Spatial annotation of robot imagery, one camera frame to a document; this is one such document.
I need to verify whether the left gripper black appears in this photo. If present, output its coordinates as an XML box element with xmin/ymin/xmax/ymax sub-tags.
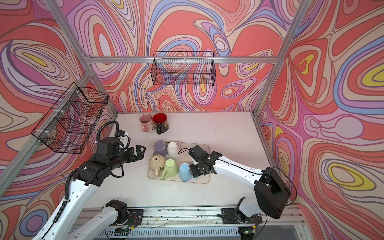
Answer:
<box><xmin>107</xmin><ymin>144</ymin><xmax>146</xmax><ymax>172</ymax></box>

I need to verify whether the light blue mug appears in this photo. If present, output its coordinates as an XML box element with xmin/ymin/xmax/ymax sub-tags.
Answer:
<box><xmin>179</xmin><ymin>163</ymin><xmax>198</xmax><ymax>182</ymax></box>

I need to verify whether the pink mug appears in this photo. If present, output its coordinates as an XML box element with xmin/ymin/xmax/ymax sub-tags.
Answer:
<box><xmin>139</xmin><ymin>114</ymin><xmax>155</xmax><ymax>133</ymax></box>

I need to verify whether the black skull mug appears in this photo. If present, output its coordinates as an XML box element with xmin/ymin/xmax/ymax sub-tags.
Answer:
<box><xmin>153</xmin><ymin>113</ymin><xmax>169</xmax><ymax>135</ymax></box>

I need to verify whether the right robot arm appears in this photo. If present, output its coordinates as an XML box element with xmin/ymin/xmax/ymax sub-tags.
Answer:
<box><xmin>189</xmin><ymin>145</ymin><xmax>291</xmax><ymax>225</ymax></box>

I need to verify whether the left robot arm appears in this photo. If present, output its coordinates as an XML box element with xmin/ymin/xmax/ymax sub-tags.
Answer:
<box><xmin>34</xmin><ymin>121</ymin><xmax>146</xmax><ymax>240</ymax></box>

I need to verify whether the purple mug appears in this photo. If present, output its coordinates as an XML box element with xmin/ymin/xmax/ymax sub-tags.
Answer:
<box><xmin>154</xmin><ymin>141</ymin><xmax>168</xmax><ymax>157</ymax></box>

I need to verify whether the white mug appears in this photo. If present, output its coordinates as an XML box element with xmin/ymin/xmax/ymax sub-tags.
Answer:
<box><xmin>167</xmin><ymin>142</ymin><xmax>181</xmax><ymax>160</ymax></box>

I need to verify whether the green mug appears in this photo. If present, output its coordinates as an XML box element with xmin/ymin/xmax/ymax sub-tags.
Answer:
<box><xmin>162</xmin><ymin>159</ymin><xmax>179</xmax><ymax>180</ymax></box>

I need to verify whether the beige ceramic teapot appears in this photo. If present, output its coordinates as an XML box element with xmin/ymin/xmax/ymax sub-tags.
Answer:
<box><xmin>149</xmin><ymin>154</ymin><xmax>166</xmax><ymax>178</ymax></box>

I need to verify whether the beige plastic tray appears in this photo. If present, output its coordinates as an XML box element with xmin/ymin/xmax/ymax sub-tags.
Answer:
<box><xmin>147</xmin><ymin>150</ymin><xmax>210</xmax><ymax>184</ymax></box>

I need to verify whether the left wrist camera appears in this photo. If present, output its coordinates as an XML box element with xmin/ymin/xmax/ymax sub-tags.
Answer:
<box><xmin>118</xmin><ymin>130</ymin><xmax>131</xmax><ymax>149</ymax></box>

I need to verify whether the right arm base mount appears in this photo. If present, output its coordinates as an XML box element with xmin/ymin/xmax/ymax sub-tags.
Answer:
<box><xmin>218</xmin><ymin>208</ymin><xmax>263</xmax><ymax>226</ymax></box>

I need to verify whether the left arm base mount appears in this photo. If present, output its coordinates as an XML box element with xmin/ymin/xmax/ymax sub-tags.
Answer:
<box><xmin>110</xmin><ymin>209</ymin><xmax>144</xmax><ymax>227</ymax></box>

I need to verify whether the black wire basket left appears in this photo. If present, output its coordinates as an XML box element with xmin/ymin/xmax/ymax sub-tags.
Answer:
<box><xmin>31</xmin><ymin>83</ymin><xmax>109</xmax><ymax>154</ymax></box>

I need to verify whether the black wire basket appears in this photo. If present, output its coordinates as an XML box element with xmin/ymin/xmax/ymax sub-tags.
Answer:
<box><xmin>151</xmin><ymin>50</ymin><xmax>216</xmax><ymax>86</ymax></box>
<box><xmin>31</xmin><ymin>83</ymin><xmax>109</xmax><ymax>154</ymax></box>

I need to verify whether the black wire basket back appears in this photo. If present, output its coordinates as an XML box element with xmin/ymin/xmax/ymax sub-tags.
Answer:
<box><xmin>151</xmin><ymin>50</ymin><xmax>216</xmax><ymax>86</ymax></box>

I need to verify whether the aluminium front rail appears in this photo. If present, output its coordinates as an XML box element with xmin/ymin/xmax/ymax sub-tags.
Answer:
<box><xmin>129</xmin><ymin>205</ymin><xmax>306</xmax><ymax>228</ymax></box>

